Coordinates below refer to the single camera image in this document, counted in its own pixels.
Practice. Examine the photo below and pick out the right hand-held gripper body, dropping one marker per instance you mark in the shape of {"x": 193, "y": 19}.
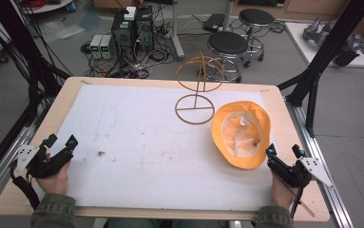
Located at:
{"x": 292, "y": 175}

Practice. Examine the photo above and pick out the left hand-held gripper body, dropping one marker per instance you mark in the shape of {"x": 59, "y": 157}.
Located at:
{"x": 40, "y": 166}

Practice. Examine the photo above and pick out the person's right hand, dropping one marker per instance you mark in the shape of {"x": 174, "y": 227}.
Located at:
{"x": 281, "y": 194}

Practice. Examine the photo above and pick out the person's left hand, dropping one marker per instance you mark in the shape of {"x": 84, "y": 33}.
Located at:
{"x": 54, "y": 183}

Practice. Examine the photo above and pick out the yellow bucket hat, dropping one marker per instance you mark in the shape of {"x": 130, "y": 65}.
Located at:
{"x": 230, "y": 152}

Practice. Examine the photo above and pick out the white table mat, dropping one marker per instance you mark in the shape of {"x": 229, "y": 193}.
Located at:
{"x": 157, "y": 164}

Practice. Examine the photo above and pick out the white power supply box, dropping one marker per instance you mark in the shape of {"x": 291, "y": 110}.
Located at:
{"x": 96, "y": 46}
{"x": 107, "y": 46}

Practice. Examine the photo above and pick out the white floor board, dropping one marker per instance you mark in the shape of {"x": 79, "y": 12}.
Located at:
{"x": 300, "y": 41}

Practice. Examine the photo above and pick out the black round stool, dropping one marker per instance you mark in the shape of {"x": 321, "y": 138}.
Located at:
{"x": 227, "y": 43}
{"x": 256, "y": 16}

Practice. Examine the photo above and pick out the black computer tower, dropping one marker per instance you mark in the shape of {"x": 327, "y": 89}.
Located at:
{"x": 144, "y": 28}
{"x": 123, "y": 31}

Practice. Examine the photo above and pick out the black flat box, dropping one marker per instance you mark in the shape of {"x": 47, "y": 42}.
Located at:
{"x": 214, "y": 22}

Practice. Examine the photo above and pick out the white adapter box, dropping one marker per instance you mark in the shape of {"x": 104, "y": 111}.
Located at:
{"x": 130, "y": 12}

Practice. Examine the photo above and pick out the grey metal stand leg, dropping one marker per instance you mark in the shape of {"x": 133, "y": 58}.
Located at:
{"x": 176, "y": 31}

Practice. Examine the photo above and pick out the aluminium side rail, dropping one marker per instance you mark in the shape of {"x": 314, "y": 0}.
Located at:
{"x": 2, "y": 171}
{"x": 322, "y": 164}

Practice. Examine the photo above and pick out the black frame post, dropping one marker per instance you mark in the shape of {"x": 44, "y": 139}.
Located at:
{"x": 27, "y": 47}
{"x": 325, "y": 53}

